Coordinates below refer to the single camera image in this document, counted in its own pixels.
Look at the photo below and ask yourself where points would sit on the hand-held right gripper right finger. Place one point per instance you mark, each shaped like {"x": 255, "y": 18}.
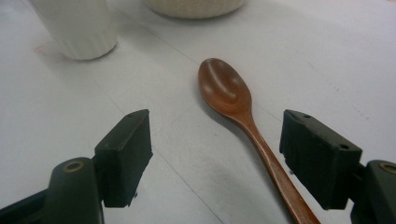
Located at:
{"x": 320, "y": 165}

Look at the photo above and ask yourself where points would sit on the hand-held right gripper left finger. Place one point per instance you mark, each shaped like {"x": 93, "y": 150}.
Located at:
{"x": 124, "y": 161}

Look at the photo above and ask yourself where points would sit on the brown wooden spoon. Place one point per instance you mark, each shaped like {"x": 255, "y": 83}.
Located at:
{"x": 225, "y": 90}

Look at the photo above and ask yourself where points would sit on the cream container with clear lid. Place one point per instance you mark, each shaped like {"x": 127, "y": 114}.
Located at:
{"x": 194, "y": 8}

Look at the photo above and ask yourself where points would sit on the white ribbed cup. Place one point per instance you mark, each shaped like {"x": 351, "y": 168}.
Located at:
{"x": 82, "y": 28}

